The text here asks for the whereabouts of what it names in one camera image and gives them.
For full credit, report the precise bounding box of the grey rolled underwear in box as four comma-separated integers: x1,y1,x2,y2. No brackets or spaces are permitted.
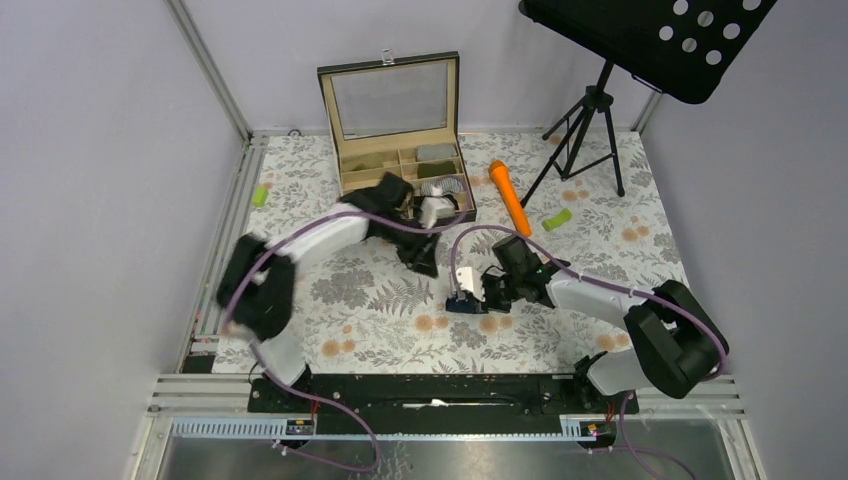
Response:
416,144,457,162

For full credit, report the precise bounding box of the black music stand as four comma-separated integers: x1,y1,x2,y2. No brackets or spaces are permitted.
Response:
518,0,776,204

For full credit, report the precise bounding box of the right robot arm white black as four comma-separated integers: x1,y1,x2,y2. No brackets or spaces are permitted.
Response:
482,236,729,412

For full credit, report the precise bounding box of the striped rolled underwear in box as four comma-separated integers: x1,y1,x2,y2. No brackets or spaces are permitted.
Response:
420,176,464,197

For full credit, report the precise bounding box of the olive rolled underwear in box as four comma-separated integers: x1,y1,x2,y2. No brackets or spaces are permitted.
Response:
417,161,457,179

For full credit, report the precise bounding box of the wooden organizer box glass lid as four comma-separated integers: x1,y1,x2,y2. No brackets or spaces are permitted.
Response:
316,50,477,222

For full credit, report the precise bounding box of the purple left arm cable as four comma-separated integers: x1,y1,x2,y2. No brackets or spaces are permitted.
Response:
222,210,468,474

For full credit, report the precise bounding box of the navy blue underwear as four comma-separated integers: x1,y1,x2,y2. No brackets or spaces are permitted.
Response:
445,296,488,315

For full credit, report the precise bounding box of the green block at left edge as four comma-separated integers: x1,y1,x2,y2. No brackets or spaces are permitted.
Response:
251,185,269,208

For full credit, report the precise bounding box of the olive khaki underwear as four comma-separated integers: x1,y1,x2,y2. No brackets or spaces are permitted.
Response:
341,152,398,173

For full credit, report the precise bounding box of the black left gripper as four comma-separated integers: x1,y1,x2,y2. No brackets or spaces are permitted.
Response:
380,212,442,279

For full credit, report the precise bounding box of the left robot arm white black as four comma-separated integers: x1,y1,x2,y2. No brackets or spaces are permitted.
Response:
216,174,458,411

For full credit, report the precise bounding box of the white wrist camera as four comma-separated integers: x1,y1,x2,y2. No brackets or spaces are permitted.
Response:
420,187,457,229
454,266,485,301

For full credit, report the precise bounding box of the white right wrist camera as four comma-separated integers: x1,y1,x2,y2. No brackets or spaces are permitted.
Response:
454,266,485,301

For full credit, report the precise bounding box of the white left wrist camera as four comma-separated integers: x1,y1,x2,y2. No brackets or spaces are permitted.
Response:
420,187,457,229

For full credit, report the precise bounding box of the floral table cloth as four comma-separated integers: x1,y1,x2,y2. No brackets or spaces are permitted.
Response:
288,130,686,373

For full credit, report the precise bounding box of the green block near underwear pile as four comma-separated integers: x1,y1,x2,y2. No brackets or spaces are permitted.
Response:
542,208,573,232

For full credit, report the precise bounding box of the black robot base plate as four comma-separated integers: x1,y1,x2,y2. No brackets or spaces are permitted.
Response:
247,373,639,435

